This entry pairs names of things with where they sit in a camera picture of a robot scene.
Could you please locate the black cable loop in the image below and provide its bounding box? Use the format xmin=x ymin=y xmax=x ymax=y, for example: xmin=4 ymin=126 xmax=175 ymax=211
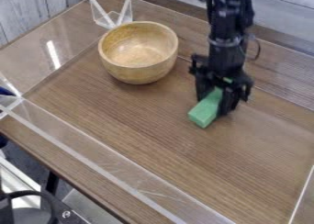
xmin=0 ymin=190 xmax=61 ymax=224

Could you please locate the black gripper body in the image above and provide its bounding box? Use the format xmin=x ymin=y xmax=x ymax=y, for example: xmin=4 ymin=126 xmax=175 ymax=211
xmin=188 ymin=35 xmax=254 ymax=101

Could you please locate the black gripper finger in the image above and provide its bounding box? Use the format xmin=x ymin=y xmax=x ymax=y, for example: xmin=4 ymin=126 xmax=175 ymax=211
xmin=219 ymin=84 xmax=242 ymax=116
xmin=195 ymin=73 xmax=214 ymax=101

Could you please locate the green rectangular block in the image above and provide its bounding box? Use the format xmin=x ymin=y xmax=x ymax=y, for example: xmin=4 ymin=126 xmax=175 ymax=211
xmin=187 ymin=85 xmax=223 ymax=129

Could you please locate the grey metal base plate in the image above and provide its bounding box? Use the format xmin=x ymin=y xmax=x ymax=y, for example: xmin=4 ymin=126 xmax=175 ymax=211
xmin=40 ymin=191 xmax=91 ymax=224

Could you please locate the clear acrylic tray wall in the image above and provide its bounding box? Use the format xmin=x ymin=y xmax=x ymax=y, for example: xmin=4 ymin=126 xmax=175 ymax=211
xmin=0 ymin=0 xmax=314 ymax=224

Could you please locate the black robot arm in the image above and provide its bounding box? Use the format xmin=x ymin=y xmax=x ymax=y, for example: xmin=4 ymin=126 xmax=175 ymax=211
xmin=188 ymin=0 xmax=255 ymax=116

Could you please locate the brown wooden bowl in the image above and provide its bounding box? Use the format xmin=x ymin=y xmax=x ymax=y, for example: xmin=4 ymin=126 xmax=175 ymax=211
xmin=97 ymin=21 xmax=179 ymax=84

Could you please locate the black table leg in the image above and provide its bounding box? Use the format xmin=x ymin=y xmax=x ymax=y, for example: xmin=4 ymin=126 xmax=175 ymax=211
xmin=45 ymin=172 xmax=59 ymax=196

